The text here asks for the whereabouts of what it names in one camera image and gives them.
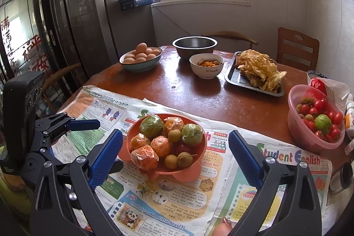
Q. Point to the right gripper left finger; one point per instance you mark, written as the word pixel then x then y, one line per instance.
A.
pixel 65 202

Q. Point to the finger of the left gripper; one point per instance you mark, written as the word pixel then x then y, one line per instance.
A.
pixel 91 169
pixel 55 126

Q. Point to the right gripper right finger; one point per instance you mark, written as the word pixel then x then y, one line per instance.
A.
pixel 299 212

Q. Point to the orange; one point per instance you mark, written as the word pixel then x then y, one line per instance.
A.
pixel 162 146
pixel 172 123
pixel 145 158
pixel 138 141

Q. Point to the large green fruit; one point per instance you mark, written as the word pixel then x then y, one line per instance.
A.
pixel 151 126

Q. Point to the brown longan with stem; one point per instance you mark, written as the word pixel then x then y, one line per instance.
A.
pixel 185 159

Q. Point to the red cherry tomato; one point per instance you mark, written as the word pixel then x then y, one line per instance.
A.
pixel 181 147

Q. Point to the small green fruit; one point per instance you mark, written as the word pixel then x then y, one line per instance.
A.
pixel 192 134

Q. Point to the right hand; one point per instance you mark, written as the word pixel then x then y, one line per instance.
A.
pixel 223 229

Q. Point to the right newspaper sheet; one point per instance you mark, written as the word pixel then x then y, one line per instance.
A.
pixel 166 206

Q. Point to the pink basin of tomatoes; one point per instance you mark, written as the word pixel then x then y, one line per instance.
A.
pixel 314 121

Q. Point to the dark refrigerator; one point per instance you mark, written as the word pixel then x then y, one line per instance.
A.
pixel 96 33

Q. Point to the orange plastic fruit bowl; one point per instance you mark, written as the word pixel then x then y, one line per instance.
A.
pixel 188 174

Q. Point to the bowl of eggs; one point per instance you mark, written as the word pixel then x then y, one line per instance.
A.
pixel 141 59

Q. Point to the white plastic bag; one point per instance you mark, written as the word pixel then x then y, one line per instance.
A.
pixel 338 92

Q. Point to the black tray of fried food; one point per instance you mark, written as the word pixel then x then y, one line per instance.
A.
pixel 256 71

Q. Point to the steel mixing bowl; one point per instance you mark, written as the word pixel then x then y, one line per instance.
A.
pixel 191 45

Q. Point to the wooden chair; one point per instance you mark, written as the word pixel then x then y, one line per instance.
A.
pixel 297 50

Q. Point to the white ceramic bowl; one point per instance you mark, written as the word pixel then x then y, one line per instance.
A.
pixel 206 65

